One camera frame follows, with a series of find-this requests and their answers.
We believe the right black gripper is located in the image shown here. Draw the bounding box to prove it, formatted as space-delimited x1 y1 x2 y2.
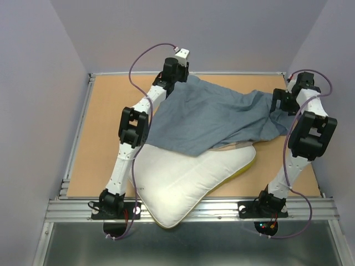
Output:
268 88 301 115

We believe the blue grey pillowcase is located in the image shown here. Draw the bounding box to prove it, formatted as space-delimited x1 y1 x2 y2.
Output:
146 76 293 156

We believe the white pillow yellow edge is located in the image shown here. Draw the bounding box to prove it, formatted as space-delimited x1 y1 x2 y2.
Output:
129 144 256 229

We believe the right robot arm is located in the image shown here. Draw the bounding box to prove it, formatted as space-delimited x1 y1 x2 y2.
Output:
255 69 337 218

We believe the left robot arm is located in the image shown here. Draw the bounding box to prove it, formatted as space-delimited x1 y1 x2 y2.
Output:
89 55 189 219

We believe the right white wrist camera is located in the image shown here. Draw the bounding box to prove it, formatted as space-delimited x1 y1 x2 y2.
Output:
286 78 297 93

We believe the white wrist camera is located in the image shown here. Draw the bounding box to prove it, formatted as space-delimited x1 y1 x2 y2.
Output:
286 78 297 93
174 47 190 67

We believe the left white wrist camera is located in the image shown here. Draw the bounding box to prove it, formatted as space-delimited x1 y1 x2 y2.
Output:
174 47 190 67

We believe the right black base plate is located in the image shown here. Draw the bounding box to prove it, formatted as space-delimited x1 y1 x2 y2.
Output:
238 201 288 219

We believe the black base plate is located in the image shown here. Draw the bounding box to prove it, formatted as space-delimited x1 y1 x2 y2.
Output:
238 201 288 219
88 201 141 220

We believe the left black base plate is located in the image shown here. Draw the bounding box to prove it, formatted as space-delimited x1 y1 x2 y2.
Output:
88 201 141 220

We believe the aluminium front rail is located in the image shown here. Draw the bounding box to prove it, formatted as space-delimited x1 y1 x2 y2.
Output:
44 197 339 223

